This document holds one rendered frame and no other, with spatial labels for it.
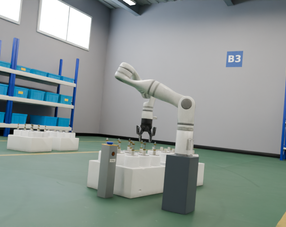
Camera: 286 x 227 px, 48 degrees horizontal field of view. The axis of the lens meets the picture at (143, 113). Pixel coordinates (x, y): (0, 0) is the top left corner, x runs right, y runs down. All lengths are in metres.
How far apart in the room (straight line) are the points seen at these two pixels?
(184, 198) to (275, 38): 6.92
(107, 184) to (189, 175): 0.51
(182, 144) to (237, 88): 6.58
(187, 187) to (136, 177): 0.40
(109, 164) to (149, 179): 0.33
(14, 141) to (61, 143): 0.64
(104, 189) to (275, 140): 6.40
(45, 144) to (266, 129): 5.33
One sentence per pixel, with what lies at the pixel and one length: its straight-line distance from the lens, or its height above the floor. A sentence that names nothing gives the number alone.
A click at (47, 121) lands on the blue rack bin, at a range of 7.53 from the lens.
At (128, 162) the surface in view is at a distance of 2.05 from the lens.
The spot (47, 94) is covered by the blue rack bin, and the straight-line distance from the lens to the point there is 7.51.
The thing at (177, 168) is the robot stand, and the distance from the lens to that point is 1.77.
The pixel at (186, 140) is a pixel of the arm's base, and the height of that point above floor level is 0.39.
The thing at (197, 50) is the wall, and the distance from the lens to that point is 8.83.
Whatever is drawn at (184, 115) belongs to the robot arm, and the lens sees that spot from 1.79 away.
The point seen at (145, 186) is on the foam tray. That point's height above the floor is 0.06.
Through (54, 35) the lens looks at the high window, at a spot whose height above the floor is 2.50.
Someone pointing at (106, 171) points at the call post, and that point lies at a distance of 1.96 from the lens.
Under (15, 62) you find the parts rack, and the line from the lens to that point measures 6.93.
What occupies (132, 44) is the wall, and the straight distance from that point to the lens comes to 9.84.
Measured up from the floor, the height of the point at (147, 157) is 0.24.
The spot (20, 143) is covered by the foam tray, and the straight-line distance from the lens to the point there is 4.30.
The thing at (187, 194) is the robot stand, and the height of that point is 0.11.
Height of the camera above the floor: 0.44
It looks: 2 degrees up
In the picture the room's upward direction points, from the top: 5 degrees clockwise
